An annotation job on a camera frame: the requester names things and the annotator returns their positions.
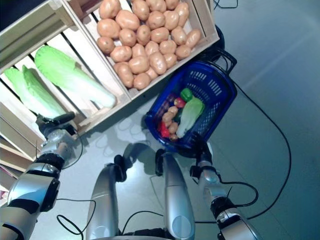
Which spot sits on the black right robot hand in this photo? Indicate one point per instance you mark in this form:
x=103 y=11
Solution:
x=203 y=150

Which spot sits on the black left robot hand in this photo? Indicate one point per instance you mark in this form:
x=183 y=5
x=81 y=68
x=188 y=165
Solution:
x=50 y=123

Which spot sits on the green napa cabbage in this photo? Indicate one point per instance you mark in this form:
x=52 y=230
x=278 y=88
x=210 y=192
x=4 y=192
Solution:
x=75 y=77
x=190 y=115
x=37 y=92

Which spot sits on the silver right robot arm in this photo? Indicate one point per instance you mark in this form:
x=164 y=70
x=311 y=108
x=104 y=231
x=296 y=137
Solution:
x=232 y=220

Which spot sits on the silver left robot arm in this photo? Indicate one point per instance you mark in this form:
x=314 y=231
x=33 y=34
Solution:
x=30 y=185

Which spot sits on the blue plastic shopping basket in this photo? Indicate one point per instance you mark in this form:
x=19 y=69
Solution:
x=200 y=66

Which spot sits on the brown potato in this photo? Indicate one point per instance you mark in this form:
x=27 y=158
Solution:
x=183 y=51
x=167 y=117
x=138 y=65
x=151 y=72
x=141 y=81
x=152 y=47
x=193 y=38
x=127 y=37
x=173 y=136
x=123 y=72
x=173 y=127
x=138 y=50
x=156 y=20
x=173 y=109
x=157 y=62
x=170 y=60
x=121 y=53
x=182 y=12
x=167 y=46
x=171 y=20
x=127 y=20
x=178 y=35
x=140 y=8
x=156 y=5
x=172 y=2
x=108 y=27
x=143 y=33
x=110 y=8
x=106 y=45
x=160 y=35

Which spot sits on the wooden display shelf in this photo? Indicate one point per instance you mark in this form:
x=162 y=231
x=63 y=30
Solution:
x=17 y=130

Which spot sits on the dark green cucumber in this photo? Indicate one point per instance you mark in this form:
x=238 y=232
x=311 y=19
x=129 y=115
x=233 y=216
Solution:
x=178 y=117

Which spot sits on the red apple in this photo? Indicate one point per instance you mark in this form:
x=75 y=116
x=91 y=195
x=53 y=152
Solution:
x=180 y=102

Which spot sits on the wooden cabbage crate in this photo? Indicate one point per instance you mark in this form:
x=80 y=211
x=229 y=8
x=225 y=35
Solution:
x=32 y=27

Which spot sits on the grey robot torso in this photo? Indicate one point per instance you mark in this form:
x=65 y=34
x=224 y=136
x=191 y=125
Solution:
x=140 y=237

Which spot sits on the wooden potato crate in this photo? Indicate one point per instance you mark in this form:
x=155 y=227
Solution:
x=208 y=27

